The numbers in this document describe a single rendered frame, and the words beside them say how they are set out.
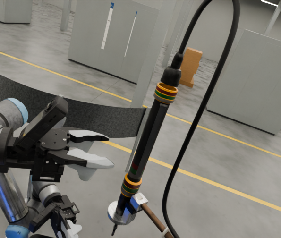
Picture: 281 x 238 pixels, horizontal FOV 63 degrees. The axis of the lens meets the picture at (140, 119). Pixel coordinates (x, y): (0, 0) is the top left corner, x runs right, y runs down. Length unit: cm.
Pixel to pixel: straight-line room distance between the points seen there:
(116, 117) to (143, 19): 426
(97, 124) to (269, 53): 503
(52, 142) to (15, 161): 8
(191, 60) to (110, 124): 624
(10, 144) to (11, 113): 44
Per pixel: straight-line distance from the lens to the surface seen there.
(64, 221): 89
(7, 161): 50
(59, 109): 42
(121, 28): 656
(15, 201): 96
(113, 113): 247
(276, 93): 685
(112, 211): 64
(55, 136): 48
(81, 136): 51
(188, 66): 847
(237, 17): 40
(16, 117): 93
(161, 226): 54
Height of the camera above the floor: 192
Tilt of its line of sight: 24 degrees down
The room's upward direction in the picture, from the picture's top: 19 degrees clockwise
